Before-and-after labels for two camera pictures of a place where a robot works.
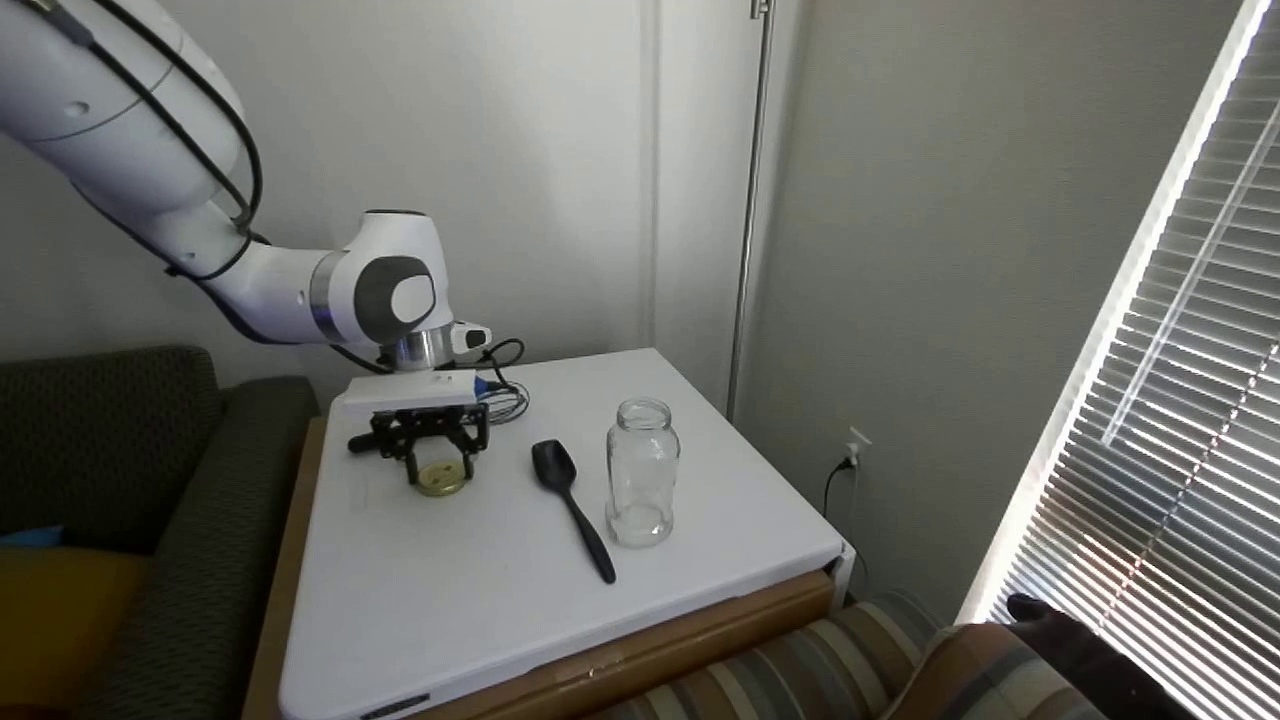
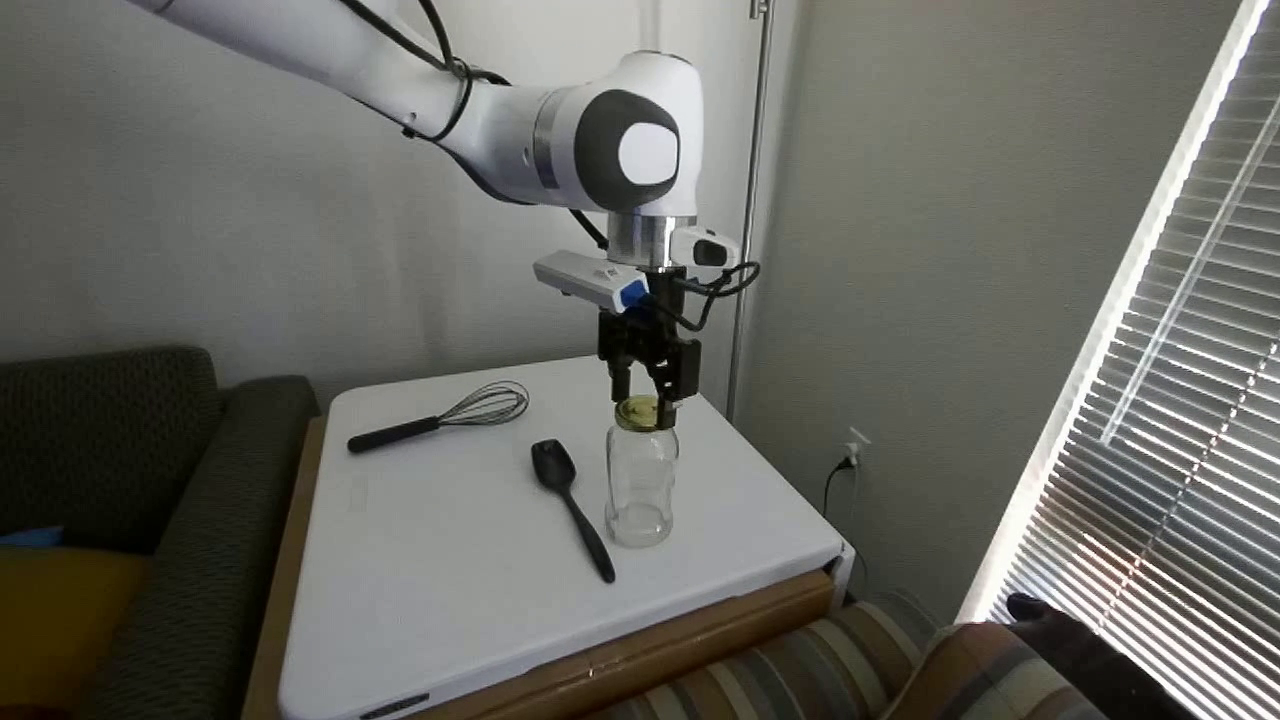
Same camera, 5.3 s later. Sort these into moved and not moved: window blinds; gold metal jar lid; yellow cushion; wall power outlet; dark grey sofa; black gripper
Moved: black gripper; gold metal jar lid
Not moved: window blinds; yellow cushion; wall power outlet; dark grey sofa
